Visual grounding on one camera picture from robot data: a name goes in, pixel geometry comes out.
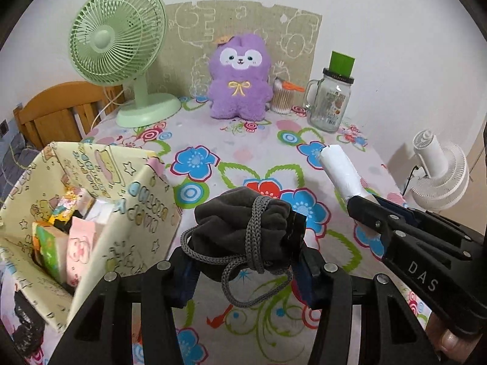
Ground floral tablecloth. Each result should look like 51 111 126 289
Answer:
0 95 434 365

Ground pink tissue packet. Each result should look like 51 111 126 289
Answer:
66 217 115 287

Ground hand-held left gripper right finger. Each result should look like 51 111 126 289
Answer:
291 245 442 365

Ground white tissue packet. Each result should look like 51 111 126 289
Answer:
82 194 115 221

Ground black plastic bag roll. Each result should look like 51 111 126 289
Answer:
9 293 46 354

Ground grey drawstring pouch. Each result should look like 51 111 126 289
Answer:
180 186 307 308

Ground green desk fan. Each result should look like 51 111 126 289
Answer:
69 0 182 128

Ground white fan cable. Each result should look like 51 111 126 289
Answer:
93 85 126 126

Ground purple plush toy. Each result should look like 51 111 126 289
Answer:
206 32 274 120

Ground white plastic bag roll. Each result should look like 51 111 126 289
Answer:
319 144 375 203

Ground white desk fan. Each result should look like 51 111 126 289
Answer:
403 129 470 210

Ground yellow cartoon print storage box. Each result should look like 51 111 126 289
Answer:
0 141 183 333

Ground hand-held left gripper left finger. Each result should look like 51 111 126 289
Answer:
53 247 202 365

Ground small orange carrot-shaped trinket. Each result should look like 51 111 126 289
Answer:
275 78 306 92

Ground beige cartoon print board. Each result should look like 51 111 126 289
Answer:
158 1 323 109

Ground green and orange packet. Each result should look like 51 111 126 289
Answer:
32 221 71 284

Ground person's right hand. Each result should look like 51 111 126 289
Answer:
426 308 476 362

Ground wooden bed headboard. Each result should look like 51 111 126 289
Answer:
13 81 128 149

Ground glass mug with green lid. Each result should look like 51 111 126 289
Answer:
303 50 356 134

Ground grey plaid pillow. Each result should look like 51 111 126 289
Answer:
4 137 42 177

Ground cotton swab jar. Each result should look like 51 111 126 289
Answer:
269 80 293 114

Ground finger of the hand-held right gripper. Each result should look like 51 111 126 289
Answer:
372 194 487 263
346 195 404 252

